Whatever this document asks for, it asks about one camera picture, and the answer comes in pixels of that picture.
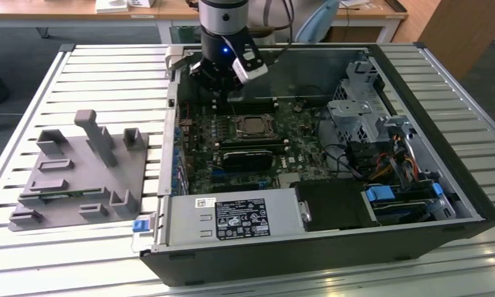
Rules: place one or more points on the thin metal locking lever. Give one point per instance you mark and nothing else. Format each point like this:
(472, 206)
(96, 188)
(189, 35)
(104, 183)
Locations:
(233, 112)

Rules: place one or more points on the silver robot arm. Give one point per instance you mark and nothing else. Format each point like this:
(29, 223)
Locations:
(223, 15)

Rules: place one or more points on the CPU socket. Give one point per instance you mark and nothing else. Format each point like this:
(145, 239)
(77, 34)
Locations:
(268, 139)

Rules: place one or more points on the black RAM slot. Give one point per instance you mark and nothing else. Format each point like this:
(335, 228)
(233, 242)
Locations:
(247, 110)
(251, 142)
(247, 107)
(247, 104)
(251, 148)
(251, 145)

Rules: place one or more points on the blue card retention clip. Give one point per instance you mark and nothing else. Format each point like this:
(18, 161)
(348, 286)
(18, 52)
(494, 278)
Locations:
(176, 133)
(176, 152)
(173, 184)
(177, 161)
(173, 174)

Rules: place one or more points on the white box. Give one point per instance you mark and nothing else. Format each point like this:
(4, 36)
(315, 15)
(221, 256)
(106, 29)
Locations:
(110, 7)

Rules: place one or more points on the black graphics card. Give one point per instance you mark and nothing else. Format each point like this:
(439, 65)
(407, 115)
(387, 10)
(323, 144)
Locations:
(247, 161)

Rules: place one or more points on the green motherboard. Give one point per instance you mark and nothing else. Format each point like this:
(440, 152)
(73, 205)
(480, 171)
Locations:
(304, 148)

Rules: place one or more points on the white papers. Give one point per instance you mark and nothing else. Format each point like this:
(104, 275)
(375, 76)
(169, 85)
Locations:
(355, 2)

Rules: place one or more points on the long wooden desk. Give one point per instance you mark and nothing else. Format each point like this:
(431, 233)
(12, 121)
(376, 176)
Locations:
(65, 14)

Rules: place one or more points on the silver metal drive cage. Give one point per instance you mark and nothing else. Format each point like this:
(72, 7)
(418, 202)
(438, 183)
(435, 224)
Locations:
(350, 120)

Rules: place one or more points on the silver chipset heatsink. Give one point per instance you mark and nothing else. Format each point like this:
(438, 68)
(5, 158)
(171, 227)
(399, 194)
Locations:
(292, 180)

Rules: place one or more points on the grey parts rack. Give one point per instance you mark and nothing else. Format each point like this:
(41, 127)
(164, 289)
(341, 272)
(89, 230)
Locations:
(86, 173)

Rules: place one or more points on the grey power supply unit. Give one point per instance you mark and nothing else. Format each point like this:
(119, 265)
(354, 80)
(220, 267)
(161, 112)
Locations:
(181, 222)

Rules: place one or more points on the green RAM stick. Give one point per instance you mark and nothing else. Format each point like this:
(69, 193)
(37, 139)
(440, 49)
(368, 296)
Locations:
(77, 194)

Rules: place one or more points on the black plastic shroud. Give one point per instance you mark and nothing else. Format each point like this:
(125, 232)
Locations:
(333, 204)

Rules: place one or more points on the blue plastic latch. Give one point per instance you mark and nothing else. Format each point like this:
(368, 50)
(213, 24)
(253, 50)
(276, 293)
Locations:
(140, 226)

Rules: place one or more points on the wooden cabinet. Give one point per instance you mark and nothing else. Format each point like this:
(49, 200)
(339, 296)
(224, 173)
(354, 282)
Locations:
(458, 31)

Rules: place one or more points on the blue disk carrier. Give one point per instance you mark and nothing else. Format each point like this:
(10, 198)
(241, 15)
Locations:
(379, 193)

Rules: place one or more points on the small blue carrier tab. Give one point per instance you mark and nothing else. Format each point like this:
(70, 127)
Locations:
(436, 189)

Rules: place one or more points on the black PC case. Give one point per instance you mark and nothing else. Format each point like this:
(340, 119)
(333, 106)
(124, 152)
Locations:
(272, 266)

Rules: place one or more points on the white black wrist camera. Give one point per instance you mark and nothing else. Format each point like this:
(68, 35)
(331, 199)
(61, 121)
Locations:
(251, 72)

